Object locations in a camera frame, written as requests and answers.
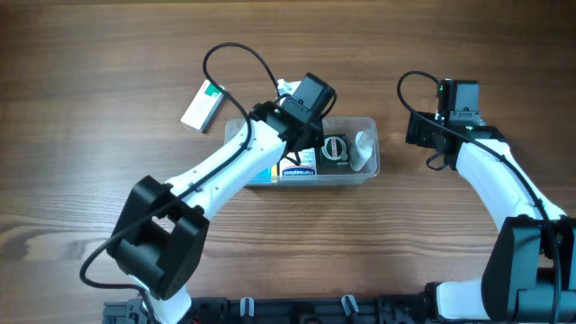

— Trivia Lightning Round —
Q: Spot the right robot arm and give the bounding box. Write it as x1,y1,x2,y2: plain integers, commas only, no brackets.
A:
406,79,575,323

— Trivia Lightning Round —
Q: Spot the white medicine box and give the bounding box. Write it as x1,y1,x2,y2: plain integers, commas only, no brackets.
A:
278,148,317,177

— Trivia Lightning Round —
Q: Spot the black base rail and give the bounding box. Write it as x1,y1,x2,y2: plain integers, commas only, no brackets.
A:
102,294,433,324

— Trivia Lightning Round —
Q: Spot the blue yellow VapoDrops box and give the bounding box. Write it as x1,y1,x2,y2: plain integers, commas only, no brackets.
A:
248,165,278,185

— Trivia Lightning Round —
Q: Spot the right black cable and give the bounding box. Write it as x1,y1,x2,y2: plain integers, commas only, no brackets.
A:
396,70,563,324

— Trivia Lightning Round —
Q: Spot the white box green corner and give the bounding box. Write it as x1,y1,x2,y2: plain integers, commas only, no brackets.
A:
181,79,224,133

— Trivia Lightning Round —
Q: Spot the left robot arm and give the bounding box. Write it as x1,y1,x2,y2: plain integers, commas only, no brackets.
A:
107,73,337,323

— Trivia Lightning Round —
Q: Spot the left black cable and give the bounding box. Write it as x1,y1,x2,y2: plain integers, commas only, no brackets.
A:
79,42,283,324

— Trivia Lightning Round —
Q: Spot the black cable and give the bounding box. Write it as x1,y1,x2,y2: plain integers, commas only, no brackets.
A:
79,42,283,324
396,70,563,324

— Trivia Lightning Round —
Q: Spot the clear spray bottle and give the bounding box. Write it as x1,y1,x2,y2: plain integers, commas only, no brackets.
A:
349,130,376,171

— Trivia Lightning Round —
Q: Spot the clear plastic container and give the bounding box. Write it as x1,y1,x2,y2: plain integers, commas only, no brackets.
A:
251,117,380,186

